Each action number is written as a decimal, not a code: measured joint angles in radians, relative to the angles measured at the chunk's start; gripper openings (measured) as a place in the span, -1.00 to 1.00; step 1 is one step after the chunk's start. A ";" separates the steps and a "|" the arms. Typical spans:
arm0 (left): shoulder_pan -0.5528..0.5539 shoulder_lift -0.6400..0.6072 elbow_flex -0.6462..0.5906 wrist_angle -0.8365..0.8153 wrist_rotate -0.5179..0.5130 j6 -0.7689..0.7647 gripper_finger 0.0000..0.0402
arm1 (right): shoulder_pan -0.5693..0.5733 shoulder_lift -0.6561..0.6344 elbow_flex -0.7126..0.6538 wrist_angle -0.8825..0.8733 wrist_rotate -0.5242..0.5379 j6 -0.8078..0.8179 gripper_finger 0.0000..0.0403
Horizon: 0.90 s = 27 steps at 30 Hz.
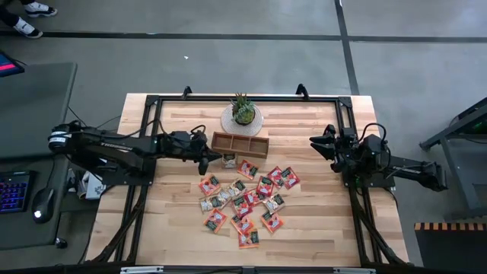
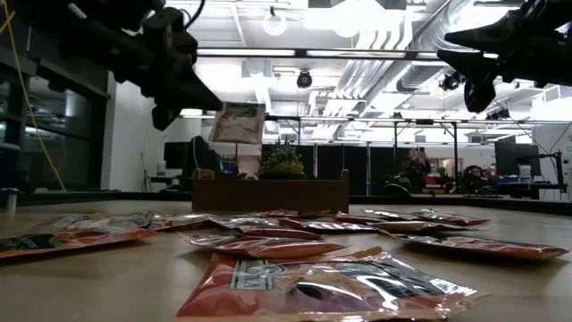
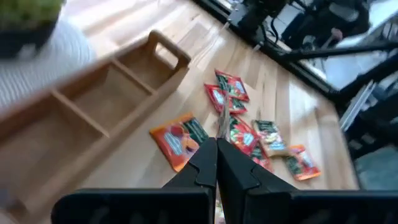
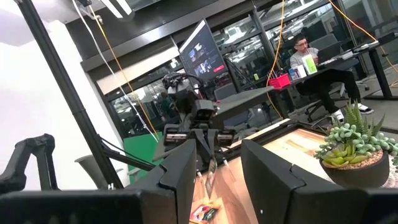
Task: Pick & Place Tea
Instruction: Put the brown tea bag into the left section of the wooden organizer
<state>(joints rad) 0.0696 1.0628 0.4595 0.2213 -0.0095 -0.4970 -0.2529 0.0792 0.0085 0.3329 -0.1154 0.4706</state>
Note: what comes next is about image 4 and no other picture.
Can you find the green board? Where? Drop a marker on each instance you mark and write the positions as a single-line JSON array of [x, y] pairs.
[[140, 149]]

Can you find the black office desk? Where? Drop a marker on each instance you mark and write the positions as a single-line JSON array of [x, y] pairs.
[[380, 74]]

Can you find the succulent plant in black pot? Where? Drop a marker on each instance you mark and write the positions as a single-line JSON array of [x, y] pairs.
[[351, 174]]

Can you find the white and green box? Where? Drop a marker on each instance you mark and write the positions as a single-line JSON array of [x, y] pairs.
[[310, 64]]

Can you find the white sneakers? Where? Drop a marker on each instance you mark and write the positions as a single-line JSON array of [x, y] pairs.
[[300, 57]]

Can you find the black computer monitor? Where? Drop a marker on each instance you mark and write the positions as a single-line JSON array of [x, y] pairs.
[[202, 53]]

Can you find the dark laptop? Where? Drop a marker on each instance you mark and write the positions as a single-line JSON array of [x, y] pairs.
[[329, 53]]

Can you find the red plastic basket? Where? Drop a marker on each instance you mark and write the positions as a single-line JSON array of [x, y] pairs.
[[280, 82]]

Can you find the grey office chair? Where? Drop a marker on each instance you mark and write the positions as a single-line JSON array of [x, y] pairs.
[[93, 169]]

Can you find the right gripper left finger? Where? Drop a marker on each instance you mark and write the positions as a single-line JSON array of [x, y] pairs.
[[174, 193]]

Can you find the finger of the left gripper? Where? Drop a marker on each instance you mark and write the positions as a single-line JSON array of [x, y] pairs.
[[201, 140], [214, 143]]

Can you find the grey desk top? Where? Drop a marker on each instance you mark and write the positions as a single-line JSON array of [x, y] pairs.
[[242, 99]]

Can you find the black office chair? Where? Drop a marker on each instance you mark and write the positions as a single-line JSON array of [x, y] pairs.
[[314, 107]]

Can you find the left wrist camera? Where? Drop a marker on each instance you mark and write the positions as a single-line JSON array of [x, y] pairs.
[[203, 110]]

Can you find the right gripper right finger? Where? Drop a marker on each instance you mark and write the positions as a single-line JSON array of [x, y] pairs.
[[273, 193]]

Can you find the orange peach tea packet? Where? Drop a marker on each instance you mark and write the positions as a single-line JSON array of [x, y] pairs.
[[205, 214]]

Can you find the small white blue box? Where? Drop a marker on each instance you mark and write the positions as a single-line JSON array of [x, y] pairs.
[[293, 74]]

